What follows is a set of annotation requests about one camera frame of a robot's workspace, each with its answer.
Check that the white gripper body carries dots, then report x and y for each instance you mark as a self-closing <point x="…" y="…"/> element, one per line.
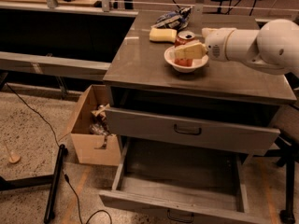
<point x="215" y="45"/>

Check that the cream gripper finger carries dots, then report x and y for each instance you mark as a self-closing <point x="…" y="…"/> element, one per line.
<point x="196" y="50"/>
<point x="207" y="31"/>

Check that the red coke can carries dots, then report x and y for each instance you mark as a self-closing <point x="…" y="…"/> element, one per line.
<point x="182" y="38"/>

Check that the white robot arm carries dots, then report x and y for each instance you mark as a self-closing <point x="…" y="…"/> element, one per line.
<point x="274" y="49"/>

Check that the white paper bowl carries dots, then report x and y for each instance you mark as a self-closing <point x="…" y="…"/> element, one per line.
<point x="196" y="63"/>

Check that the blue white chip bag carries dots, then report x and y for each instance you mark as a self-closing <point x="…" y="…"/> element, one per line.
<point x="177" y="20"/>

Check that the yellow sponge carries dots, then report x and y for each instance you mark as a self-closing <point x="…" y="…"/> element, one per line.
<point x="162" y="35"/>

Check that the grey drawer cabinet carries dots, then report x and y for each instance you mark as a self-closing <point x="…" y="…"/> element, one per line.
<point x="227" y="92"/>

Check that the grey upper drawer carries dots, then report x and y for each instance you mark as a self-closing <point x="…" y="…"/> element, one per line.
<point x="191" y="132"/>

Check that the grey drawer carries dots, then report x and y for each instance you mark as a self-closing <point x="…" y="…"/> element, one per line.
<point x="191" y="132"/>
<point x="189" y="185"/>

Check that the black office chair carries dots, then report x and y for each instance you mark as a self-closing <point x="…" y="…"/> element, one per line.
<point x="288" y="155"/>

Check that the crumpled wrappers in box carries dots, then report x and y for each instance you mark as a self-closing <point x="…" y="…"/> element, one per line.
<point x="99" y="124"/>

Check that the grey lower drawer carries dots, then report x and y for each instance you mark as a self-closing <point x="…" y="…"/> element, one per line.
<point x="189" y="185"/>

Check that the cardboard box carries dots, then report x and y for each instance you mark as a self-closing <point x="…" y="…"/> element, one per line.
<point x="91" y="148"/>

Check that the black stand base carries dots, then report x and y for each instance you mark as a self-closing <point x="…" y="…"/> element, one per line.
<point x="52" y="180"/>

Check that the small wooden floor stand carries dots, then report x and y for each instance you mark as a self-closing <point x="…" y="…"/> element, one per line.
<point x="13" y="158"/>

